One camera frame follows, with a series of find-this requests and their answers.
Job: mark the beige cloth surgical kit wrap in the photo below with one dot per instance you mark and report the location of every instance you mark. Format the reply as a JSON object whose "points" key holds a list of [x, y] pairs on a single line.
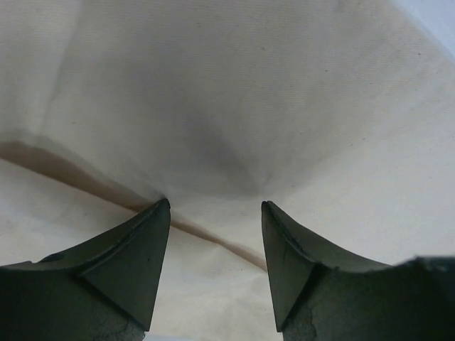
{"points": [[340, 112]]}

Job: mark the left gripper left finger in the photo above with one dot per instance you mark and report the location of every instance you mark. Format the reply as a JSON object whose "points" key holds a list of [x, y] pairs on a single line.
{"points": [[102, 289]]}

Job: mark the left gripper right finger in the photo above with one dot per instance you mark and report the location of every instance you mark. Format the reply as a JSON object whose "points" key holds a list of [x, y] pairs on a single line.
{"points": [[321, 291]]}

